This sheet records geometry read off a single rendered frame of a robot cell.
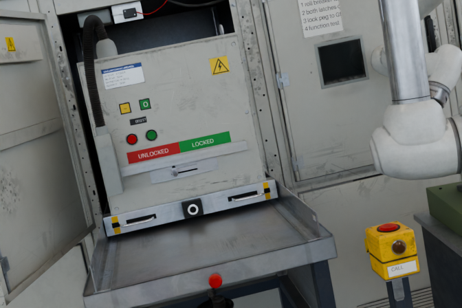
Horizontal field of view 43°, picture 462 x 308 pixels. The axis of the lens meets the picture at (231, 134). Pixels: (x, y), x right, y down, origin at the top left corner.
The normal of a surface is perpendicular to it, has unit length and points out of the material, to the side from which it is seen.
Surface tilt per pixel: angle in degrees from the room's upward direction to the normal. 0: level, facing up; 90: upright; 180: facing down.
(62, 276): 90
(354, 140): 91
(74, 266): 90
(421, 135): 83
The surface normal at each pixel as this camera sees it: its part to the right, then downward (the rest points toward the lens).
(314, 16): 0.15, 0.10
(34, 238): 0.97, -0.17
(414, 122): -0.20, 0.05
